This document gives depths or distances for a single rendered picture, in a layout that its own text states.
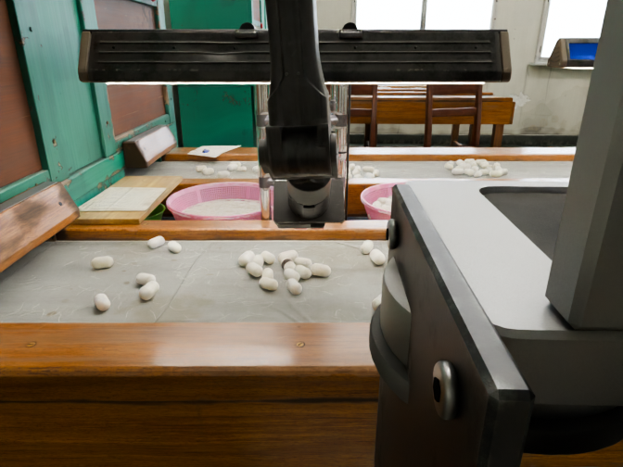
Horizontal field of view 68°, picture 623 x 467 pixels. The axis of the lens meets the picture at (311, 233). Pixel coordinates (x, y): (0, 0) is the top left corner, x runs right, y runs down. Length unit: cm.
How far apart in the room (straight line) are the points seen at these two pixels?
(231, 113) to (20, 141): 261
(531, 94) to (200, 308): 578
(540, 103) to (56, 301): 593
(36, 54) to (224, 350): 68
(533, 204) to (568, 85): 625
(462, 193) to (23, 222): 76
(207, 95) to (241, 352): 305
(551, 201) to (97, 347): 52
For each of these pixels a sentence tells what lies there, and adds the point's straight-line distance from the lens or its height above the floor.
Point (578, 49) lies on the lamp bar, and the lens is 145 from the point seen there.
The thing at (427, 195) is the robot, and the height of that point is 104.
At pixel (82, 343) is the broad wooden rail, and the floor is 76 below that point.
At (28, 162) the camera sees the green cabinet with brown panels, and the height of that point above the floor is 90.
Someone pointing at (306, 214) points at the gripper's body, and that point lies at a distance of 64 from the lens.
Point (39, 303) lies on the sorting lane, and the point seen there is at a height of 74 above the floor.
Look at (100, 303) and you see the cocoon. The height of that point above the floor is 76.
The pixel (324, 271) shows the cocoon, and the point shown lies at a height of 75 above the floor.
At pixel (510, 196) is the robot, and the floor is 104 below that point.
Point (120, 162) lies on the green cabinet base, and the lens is 131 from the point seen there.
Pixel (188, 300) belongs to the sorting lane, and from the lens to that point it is 72.
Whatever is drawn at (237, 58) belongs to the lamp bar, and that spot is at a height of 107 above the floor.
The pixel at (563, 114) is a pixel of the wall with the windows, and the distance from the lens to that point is 644.
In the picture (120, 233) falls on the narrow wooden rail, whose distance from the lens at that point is 97.
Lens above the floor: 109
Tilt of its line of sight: 22 degrees down
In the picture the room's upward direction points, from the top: straight up
